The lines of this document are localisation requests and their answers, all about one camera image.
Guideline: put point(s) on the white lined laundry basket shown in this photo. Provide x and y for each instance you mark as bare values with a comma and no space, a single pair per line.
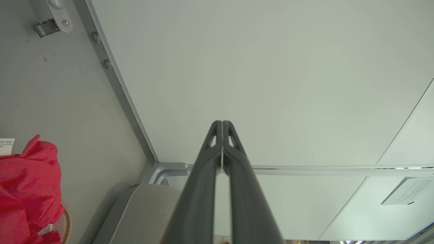
66,221

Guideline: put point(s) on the red t-shirt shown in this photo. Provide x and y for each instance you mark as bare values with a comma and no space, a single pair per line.
27,183

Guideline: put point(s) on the grey metal partition frame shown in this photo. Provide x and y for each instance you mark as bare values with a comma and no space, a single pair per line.
115,84

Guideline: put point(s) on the grey sofa cushion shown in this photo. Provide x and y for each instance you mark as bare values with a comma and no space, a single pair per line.
145,213

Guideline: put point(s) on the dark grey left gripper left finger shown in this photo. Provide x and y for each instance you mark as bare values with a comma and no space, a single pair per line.
196,203

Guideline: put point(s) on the round grey frame bolt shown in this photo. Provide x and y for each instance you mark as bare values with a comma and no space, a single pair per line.
96,37
107,64

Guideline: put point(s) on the black caster wheel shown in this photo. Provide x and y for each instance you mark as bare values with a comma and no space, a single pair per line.
57,17

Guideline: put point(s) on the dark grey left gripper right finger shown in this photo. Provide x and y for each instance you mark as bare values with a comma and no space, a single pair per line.
247,210

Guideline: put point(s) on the white paper wall notice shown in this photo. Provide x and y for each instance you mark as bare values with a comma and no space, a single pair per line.
410,191

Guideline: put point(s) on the white printed paper label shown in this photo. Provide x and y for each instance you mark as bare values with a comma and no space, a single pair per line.
6,145

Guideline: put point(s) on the curved grey metal tube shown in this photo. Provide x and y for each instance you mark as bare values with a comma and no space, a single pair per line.
163,168

